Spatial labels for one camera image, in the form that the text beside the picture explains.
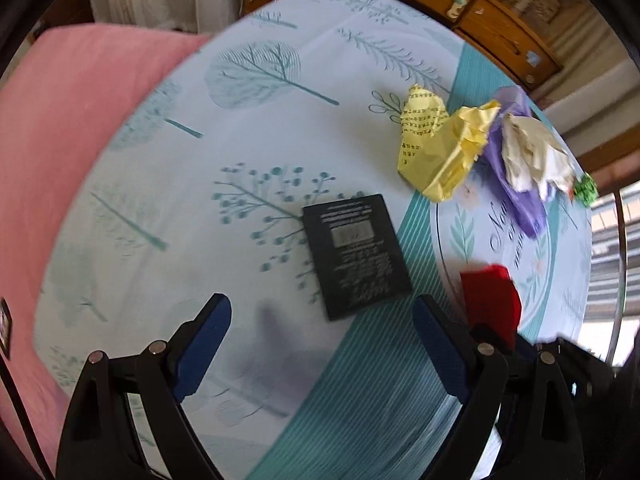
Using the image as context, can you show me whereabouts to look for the purple plastic bag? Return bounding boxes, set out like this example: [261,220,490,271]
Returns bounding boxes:
[480,86,551,239]

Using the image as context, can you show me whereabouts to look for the pink blanket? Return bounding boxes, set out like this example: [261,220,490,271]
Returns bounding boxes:
[0,25,211,480]

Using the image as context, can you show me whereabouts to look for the white crumpled paper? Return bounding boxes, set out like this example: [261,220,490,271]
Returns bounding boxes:
[501,114,578,198]

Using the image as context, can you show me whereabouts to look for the green paper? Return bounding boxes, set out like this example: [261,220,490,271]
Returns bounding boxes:
[572,174,599,208]

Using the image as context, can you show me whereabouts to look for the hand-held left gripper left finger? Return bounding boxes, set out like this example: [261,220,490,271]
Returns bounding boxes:
[56,294,232,480]

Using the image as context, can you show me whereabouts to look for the red paper with gold print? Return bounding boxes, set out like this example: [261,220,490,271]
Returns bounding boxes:
[460,264,523,351]

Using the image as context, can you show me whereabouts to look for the black printed card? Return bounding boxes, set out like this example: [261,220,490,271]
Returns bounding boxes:
[302,194,413,322]

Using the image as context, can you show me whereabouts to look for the light wooden box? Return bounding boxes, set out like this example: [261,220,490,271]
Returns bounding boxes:
[505,0,561,24]

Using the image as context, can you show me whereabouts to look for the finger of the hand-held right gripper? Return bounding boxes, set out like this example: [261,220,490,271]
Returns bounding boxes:
[537,337,615,401]

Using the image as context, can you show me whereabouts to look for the yellow crumpled paper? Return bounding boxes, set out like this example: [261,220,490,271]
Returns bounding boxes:
[397,85,501,203]

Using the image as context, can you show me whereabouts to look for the tree print blue tablecloth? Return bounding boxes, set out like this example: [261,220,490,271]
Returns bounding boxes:
[34,0,593,480]

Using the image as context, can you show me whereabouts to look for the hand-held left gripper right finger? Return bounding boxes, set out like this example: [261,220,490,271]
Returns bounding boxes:
[412,294,585,480]

